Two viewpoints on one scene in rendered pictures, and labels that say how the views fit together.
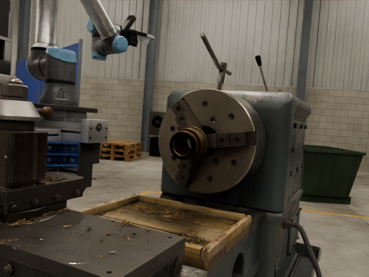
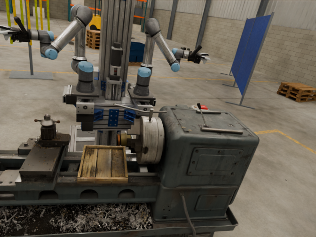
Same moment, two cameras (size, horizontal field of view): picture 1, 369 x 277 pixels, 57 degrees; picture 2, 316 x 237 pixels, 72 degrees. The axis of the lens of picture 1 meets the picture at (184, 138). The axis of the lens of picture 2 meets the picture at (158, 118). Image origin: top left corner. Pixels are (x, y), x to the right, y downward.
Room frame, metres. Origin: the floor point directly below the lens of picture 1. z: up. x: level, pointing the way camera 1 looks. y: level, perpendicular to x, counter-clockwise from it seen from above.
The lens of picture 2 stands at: (0.27, -1.04, 1.84)
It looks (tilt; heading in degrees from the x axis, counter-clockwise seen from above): 25 degrees down; 48
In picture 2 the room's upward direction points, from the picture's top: 11 degrees clockwise
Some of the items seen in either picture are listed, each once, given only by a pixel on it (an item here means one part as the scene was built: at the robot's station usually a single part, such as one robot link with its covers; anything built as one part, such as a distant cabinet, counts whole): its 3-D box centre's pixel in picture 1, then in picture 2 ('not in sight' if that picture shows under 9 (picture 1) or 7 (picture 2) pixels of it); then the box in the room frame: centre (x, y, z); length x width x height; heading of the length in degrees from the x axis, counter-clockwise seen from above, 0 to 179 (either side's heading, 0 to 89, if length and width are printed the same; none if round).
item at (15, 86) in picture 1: (14, 89); (47, 116); (0.53, 0.27, 1.17); 0.04 x 0.04 x 0.03
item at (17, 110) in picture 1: (13, 110); (47, 121); (0.53, 0.27, 1.13); 0.08 x 0.08 x 0.03
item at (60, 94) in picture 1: (59, 93); (142, 88); (1.39, 0.52, 1.21); 0.15 x 0.15 x 0.10
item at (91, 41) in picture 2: not in sight; (101, 40); (4.77, 8.94, 0.36); 1.26 x 0.86 x 0.73; 0
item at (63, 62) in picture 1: (60, 64); (144, 75); (1.39, 0.52, 1.33); 0.13 x 0.12 x 0.14; 49
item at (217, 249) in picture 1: (163, 222); (104, 162); (0.82, 0.04, 0.89); 0.36 x 0.30 x 0.04; 64
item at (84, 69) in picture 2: not in sight; (85, 70); (0.92, 0.69, 1.33); 0.13 x 0.12 x 0.14; 91
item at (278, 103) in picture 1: (241, 143); (200, 143); (1.43, -0.24, 1.06); 0.59 x 0.48 x 0.39; 154
